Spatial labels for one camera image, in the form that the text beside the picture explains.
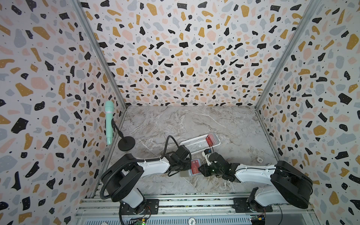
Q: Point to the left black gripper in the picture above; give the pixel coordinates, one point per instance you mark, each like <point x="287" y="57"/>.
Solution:
<point x="189" y="161"/>

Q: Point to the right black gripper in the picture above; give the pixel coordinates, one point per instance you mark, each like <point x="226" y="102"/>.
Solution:
<point x="206" y="172"/>

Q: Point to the red credit card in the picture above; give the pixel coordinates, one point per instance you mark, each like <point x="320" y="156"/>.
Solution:
<point x="195" y="164"/>

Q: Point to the white plastic mesh basket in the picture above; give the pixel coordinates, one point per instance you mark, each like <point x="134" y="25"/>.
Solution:
<point x="196" y="145"/>

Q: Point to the stack of red cards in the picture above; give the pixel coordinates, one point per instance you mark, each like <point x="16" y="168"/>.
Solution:
<point x="212" y="140"/>

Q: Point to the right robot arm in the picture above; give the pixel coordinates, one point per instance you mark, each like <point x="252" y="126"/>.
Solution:
<point x="282" y="183"/>

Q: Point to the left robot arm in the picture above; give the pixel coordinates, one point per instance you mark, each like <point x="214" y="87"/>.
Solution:
<point x="119" y="181"/>

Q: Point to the black microphone stand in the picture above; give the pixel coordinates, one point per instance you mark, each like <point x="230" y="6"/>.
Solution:
<point x="126" y="143"/>

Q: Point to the mint green microphone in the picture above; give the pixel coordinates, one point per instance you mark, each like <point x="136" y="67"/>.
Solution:
<point x="109" y="110"/>

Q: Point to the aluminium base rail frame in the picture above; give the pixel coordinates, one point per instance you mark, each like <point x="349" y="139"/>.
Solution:
<point x="192" y="209"/>

